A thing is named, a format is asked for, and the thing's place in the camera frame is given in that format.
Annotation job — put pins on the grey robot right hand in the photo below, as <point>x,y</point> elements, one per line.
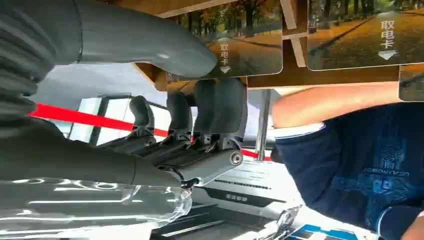
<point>82,159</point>

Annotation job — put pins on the clear plastic cover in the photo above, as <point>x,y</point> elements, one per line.
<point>82,208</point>

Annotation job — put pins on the ribbed grey right arm sleeve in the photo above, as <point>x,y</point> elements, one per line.
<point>26,43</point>

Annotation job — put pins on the white desktop device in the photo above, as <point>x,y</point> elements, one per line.
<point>251,185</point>

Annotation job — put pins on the silver metal pole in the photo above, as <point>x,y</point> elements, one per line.
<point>263,122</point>

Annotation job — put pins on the shiny metal clip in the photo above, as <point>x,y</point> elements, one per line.
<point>285,218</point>

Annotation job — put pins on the wooden card box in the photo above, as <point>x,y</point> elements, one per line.
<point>294,78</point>

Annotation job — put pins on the blue and white card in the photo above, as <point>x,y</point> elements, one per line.
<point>318,233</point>

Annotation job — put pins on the person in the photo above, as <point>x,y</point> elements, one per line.
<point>357,165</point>

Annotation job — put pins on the black window frame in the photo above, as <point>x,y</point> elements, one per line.
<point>96,119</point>

